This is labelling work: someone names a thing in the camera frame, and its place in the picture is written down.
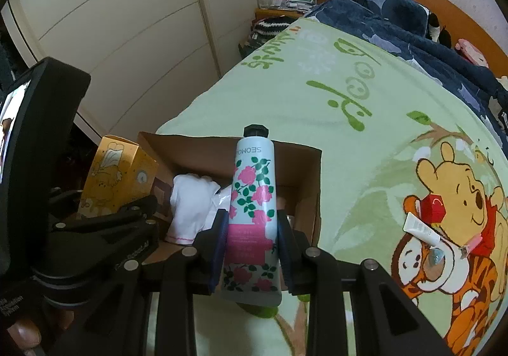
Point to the floral hand cream tube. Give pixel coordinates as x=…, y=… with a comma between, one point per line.
x=252, y=201

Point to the small red box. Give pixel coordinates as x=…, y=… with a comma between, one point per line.
x=434, y=209

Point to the white cloth in clear packet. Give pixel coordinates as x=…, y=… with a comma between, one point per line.
x=222, y=201

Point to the brown cardboard box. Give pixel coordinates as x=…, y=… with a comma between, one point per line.
x=301, y=181

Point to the person's left hand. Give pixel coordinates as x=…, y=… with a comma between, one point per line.
x=20, y=338

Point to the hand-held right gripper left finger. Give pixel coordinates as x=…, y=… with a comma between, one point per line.
x=219, y=256

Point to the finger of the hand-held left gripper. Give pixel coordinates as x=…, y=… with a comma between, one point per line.
x=65, y=197
x=103, y=237

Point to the small white tube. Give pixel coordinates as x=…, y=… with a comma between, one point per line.
x=418, y=229

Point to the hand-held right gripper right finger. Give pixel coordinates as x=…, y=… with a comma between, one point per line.
x=285, y=256

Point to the navy patterned blanket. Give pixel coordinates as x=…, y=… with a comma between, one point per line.
x=397, y=34

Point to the pink tube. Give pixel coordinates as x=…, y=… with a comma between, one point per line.
x=474, y=243

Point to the yellow printed carton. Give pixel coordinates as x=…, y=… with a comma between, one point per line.
x=115, y=173

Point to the white cotton glove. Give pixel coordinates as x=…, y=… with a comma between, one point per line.
x=190, y=197

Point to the green cartoon printed blanket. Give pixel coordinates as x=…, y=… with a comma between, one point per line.
x=357, y=133

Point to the navy patterned pillow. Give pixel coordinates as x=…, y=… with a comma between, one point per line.
x=389, y=6

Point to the striped knit cloth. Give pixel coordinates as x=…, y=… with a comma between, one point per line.
x=274, y=28

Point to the wooden nightstand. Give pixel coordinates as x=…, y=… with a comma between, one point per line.
x=278, y=12

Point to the small clear packet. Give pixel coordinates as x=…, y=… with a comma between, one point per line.
x=434, y=259

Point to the cream wardrobe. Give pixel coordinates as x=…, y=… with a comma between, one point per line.
x=119, y=22

